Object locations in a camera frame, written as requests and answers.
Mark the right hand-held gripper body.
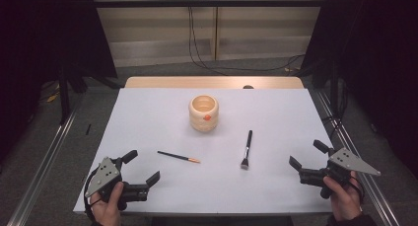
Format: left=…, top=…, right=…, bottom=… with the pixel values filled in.
left=298, top=147, right=383, bottom=200

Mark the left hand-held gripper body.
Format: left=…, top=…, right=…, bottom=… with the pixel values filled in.
left=84, top=156, right=150, bottom=211

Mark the black makeup brush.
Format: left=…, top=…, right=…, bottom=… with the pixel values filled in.
left=240, top=129, right=254, bottom=171

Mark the cream ringed cup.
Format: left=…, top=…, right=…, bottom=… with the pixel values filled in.
left=187, top=94, right=220, bottom=133

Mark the person's left hand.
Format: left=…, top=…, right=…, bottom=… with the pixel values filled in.
left=89, top=181, right=125, bottom=226

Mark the person's right hand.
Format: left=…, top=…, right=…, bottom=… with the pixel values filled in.
left=322, top=171, right=363, bottom=222

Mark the white table cover sheet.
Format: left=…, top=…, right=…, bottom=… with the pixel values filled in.
left=72, top=87, right=361, bottom=215

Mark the black metal stand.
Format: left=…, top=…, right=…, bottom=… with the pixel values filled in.
left=329, top=54, right=340, bottom=116
left=58, top=62, right=72, bottom=125

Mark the black curtain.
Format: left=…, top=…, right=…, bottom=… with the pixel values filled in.
left=0, top=0, right=118, bottom=161
left=300, top=0, right=418, bottom=170

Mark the right hand-held gripper black cable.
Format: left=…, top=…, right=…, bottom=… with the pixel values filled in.
left=348, top=176, right=367, bottom=204

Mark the hand-held gripper black cable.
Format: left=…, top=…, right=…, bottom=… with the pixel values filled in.
left=83, top=168, right=100, bottom=221
left=348, top=176, right=367, bottom=204

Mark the left hand-held gripper black cable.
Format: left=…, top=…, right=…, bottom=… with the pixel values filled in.
left=83, top=168, right=100, bottom=221

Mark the aluminium floor rail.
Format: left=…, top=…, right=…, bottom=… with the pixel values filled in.
left=6, top=104, right=80, bottom=226
left=316, top=91, right=401, bottom=226

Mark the black wall cable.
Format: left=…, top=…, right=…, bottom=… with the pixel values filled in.
left=188, top=0, right=307, bottom=72
left=186, top=0, right=231, bottom=76

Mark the black horizontal frame bar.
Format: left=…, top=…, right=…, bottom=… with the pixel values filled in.
left=58, top=0, right=329, bottom=9

